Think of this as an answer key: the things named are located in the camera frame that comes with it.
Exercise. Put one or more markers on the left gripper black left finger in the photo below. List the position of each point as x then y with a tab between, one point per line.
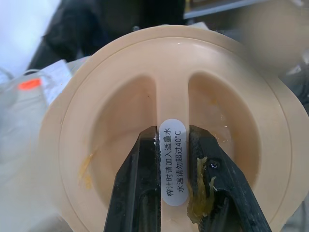
135	193

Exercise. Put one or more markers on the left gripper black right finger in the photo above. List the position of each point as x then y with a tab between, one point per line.
231	193

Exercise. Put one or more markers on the beige blender lid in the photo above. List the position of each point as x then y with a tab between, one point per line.
169	72

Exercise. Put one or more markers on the plastic bag with red labels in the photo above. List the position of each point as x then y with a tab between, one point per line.
31	84

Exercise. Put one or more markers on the white blender base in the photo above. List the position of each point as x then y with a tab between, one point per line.
277	36

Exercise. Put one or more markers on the black crumpled cloth bag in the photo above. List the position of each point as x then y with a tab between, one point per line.
96	24

